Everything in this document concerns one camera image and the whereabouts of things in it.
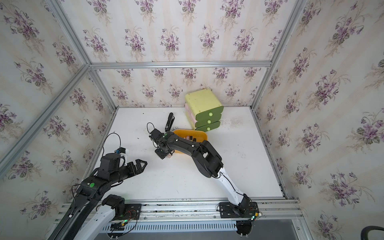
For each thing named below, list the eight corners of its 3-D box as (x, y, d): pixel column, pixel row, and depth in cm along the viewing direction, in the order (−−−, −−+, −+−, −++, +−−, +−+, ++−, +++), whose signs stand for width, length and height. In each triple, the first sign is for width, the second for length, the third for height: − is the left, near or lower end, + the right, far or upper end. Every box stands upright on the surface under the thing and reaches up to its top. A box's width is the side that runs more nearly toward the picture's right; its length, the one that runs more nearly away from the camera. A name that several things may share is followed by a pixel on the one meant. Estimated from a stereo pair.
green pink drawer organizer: (195, 137, 104) (196, 116, 87) (185, 115, 118) (184, 93, 101) (219, 130, 108) (225, 108, 91) (207, 109, 122) (210, 87, 105)
